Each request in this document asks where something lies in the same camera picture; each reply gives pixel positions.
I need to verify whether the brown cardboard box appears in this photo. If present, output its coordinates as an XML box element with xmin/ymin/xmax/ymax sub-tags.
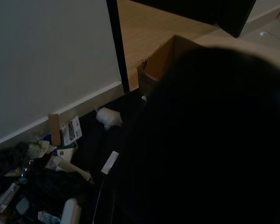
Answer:
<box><xmin>136</xmin><ymin>34</ymin><xmax>212</xmax><ymax>98</ymax></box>

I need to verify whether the black door jamb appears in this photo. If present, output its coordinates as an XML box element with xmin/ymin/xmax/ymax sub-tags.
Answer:
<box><xmin>218</xmin><ymin>0</ymin><xmax>258</xmax><ymax>38</ymax></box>

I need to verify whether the brown cardboard piece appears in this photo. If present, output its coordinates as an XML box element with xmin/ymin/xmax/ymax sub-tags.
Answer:
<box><xmin>48</xmin><ymin>113</ymin><xmax>62</xmax><ymax>147</ymax></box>

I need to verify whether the thin black door frame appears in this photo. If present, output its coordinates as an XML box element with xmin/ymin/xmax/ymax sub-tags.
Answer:
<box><xmin>106</xmin><ymin>0</ymin><xmax>131</xmax><ymax>93</ymax></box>

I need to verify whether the small white card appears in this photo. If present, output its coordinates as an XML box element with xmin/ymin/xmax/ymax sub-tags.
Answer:
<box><xmin>15</xmin><ymin>197</ymin><xmax>30</xmax><ymax>215</ymax></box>

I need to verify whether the white paper strip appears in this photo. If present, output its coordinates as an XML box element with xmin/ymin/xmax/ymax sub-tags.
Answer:
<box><xmin>101</xmin><ymin>151</ymin><xmax>119</xmax><ymax>175</ymax></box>

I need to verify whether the black floor mat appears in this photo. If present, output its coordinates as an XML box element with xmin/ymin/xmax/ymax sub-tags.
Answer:
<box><xmin>67</xmin><ymin>90</ymin><xmax>152</xmax><ymax>224</ymax></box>

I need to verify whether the black crumpled cloth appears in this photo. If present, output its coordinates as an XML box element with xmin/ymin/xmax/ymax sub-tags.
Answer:
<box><xmin>25</xmin><ymin>167</ymin><xmax>95</xmax><ymax>210</ymax></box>

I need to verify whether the white box brown square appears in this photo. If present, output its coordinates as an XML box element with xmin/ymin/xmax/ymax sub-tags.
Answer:
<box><xmin>56</xmin><ymin>147</ymin><xmax>75</xmax><ymax>162</ymax></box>

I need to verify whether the blue long-handled dustpan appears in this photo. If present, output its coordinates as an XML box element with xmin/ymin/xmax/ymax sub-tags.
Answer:
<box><xmin>114</xmin><ymin>45</ymin><xmax>280</xmax><ymax>224</ymax></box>

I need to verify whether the pale grey left wrist camera mount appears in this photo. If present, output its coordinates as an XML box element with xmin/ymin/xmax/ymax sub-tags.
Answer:
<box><xmin>62</xmin><ymin>197</ymin><xmax>82</xmax><ymax>224</ymax></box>

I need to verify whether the clear bottle green cap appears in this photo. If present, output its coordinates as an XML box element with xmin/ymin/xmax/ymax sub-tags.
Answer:
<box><xmin>18</xmin><ymin>149</ymin><xmax>38</xmax><ymax>185</ymax></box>

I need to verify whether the white box with picture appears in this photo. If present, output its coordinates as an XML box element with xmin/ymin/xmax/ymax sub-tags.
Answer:
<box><xmin>60</xmin><ymin>116</ymin><xmax>83</xmax><ymax>147</ymax></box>

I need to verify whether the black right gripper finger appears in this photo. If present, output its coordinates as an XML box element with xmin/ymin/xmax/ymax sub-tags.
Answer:
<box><xmin>91</xmin><ymin>172</ymin><xmax>122</xmax><ymax>224</ymax></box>

